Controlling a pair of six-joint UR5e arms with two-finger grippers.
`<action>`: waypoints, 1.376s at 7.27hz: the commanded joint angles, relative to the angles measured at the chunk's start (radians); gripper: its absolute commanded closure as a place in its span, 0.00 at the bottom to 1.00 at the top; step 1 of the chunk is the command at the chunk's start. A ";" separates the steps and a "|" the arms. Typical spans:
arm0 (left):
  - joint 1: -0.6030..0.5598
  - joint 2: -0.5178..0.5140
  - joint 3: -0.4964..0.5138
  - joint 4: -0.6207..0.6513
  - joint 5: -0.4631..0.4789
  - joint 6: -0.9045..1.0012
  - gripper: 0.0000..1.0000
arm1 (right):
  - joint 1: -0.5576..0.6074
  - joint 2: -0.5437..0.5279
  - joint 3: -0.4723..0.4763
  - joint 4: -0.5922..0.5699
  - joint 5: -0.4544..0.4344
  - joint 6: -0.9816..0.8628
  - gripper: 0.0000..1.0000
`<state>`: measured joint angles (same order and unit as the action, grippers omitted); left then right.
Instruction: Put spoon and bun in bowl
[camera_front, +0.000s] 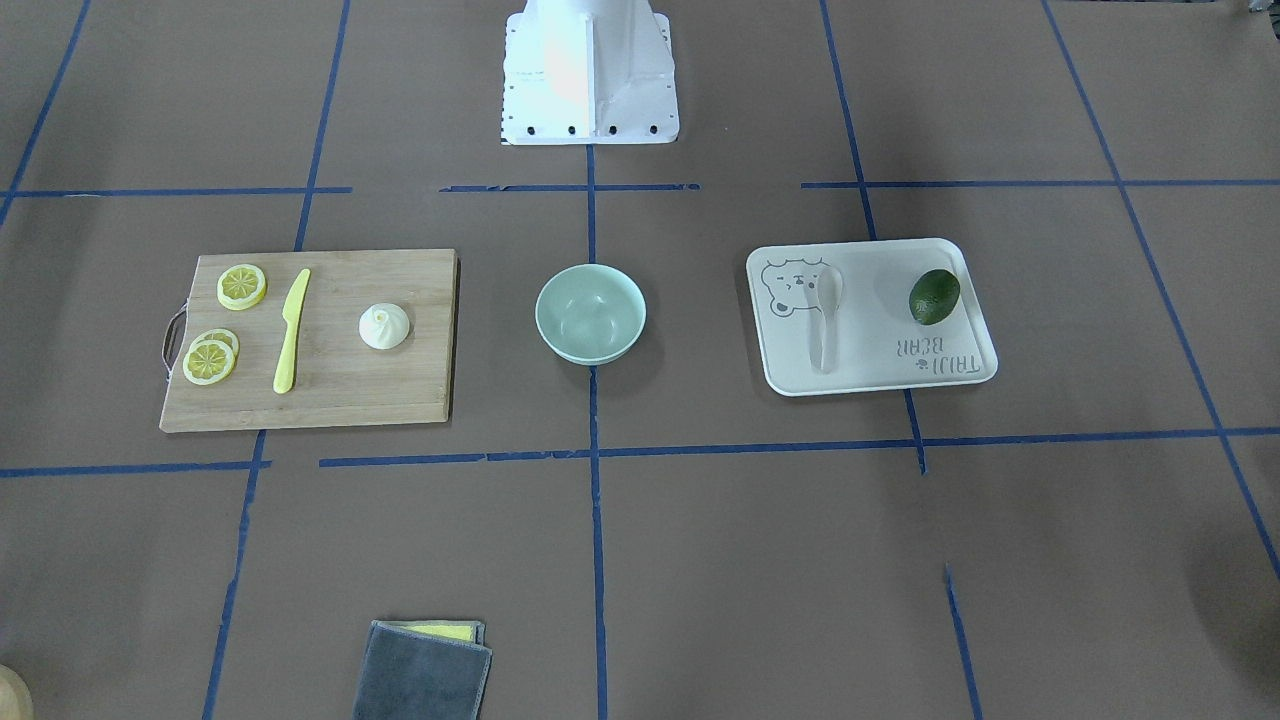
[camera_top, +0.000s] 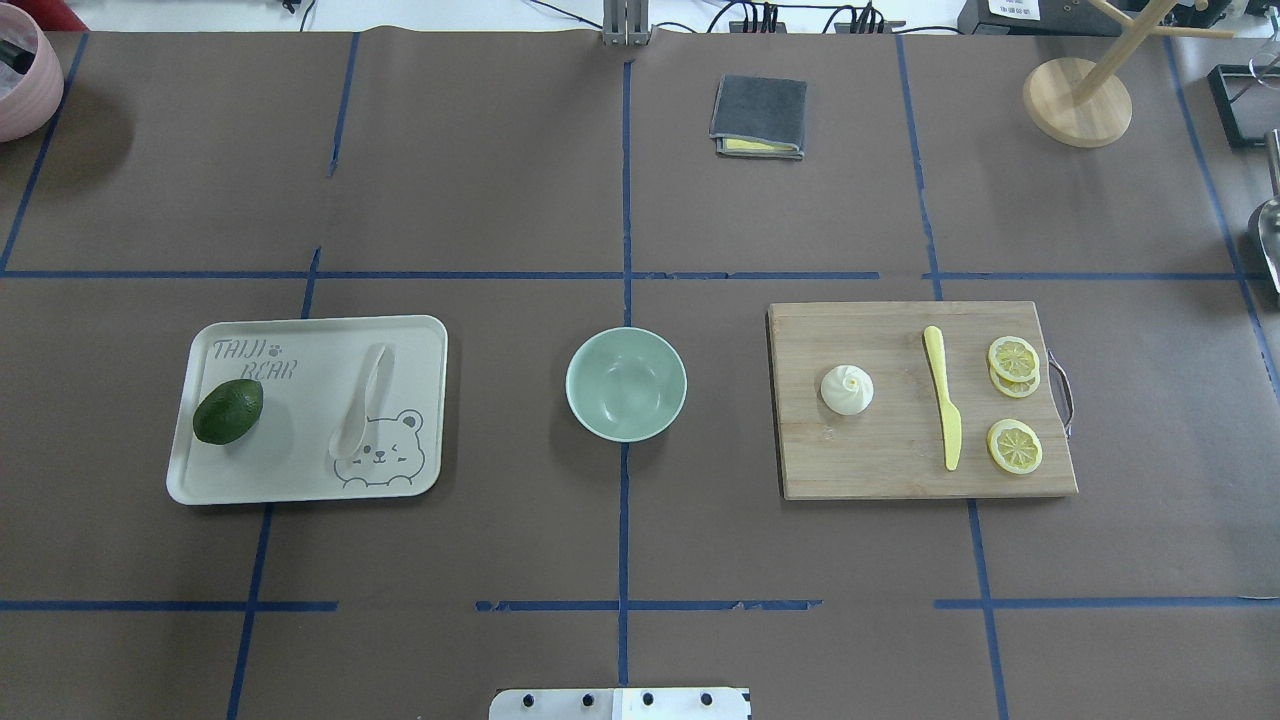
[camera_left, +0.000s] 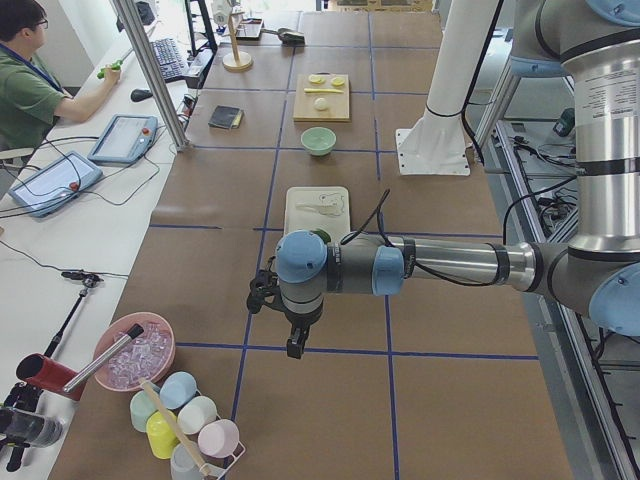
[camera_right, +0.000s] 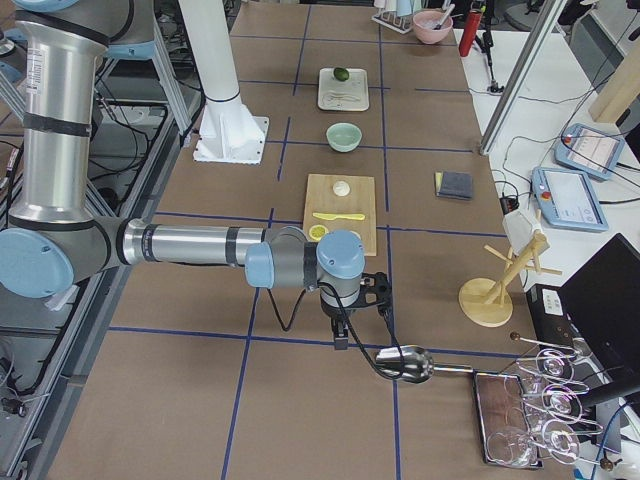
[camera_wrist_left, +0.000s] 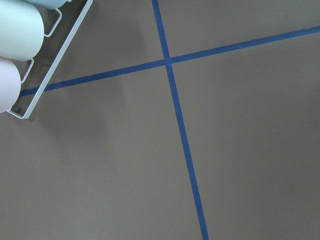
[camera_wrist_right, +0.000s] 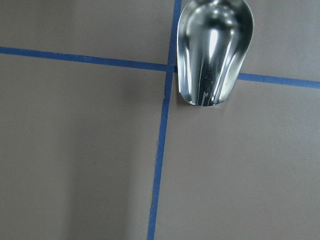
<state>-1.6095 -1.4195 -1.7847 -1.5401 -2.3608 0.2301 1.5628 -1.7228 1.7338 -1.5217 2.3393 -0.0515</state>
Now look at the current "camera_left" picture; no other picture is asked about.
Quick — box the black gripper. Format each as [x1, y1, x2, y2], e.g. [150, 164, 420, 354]
[246, 269, 323, 359]

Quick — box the white plastic spoon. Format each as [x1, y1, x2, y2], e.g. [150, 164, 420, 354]
[295, 203, 343, 217]

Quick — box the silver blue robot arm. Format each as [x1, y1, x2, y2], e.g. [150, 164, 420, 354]
[247, 1, 639, 358]

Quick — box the pink bowl with ice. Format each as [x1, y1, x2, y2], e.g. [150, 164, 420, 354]
[94, 312, 176, 392]

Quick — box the mint green bowl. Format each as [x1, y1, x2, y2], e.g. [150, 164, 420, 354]
[300, 127, 337, 156]

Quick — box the green lime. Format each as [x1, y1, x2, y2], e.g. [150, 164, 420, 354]
[311, 229, 331, 244]

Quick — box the white cup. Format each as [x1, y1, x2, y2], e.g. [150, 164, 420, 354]
[177, 395, 218, 435]

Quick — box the pink cup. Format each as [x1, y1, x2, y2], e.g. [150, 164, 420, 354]
[198, 419, 240, 458]

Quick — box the blue cup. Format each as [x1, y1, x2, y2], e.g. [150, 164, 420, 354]
[159, 371, 197, 410]

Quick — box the white plastic tray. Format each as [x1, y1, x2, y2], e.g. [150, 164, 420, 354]
[284, 186, 351, 241]

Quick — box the wooden stick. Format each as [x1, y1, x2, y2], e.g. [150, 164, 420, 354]
[139, 379, 213, 478]

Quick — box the yellow cup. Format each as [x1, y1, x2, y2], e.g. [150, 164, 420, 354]
[146, 411, 180, 460]

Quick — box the green cup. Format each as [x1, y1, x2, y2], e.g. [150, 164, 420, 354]
[129, 390, 157, 433]

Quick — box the grey cup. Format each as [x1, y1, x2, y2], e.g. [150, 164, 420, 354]
[170, 444, 204, 480]

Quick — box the black selfie stick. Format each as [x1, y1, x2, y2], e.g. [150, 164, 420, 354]
[43, 270, 103, 358]

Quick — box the dark blue sponge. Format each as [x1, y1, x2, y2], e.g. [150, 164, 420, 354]
[208, 105, 244, 130]

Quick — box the wooden cutting board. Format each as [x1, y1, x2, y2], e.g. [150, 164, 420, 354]
[293, 73, 351, 122]

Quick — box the red thermos bottle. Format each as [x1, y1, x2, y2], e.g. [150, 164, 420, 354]
[16, 353, 84, 401]

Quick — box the yellow plastic knife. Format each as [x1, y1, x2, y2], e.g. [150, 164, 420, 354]
[303, 88, 345, 94]

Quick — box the left lemon slice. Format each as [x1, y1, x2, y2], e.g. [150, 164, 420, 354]
[308, 74, 324, 84]

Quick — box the blue teach pendant far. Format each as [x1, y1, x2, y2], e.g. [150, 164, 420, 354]
[87, 114, 158, 165]

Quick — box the blue teach pendant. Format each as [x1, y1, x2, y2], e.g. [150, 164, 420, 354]
[87, 114, 158, 165]
[9, 151, 103, 217]

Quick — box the blue teach pendant near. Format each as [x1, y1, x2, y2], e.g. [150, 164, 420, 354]
[9, 151, 103, 217]

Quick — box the wooden mug tree stand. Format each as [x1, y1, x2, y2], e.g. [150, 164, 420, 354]
[212, 0, 253, 72]

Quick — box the black computer mouse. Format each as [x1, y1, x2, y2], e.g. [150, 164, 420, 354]
[130, 89, 153, 103]

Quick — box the black keyboard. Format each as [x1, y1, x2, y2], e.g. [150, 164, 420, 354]
[150, 38, 188, 83]

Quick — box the metal scoop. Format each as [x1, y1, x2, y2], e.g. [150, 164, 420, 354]
[261, 28, 305, 47]

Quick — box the dark wooden tray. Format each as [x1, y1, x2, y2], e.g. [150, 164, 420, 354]
[236, 18, 264, 40]

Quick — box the person in green shirt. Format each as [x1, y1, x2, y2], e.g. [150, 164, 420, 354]
[1, 1, 121, 149]

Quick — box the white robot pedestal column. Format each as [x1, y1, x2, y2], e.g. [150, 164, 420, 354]
[396, 0, 503, 176]

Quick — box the black camera tripod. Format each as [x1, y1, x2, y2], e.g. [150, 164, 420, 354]
[1, 381, 63, 472]

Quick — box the aluminium frame post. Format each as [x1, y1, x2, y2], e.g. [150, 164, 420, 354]
[112, 0, 189, 152]

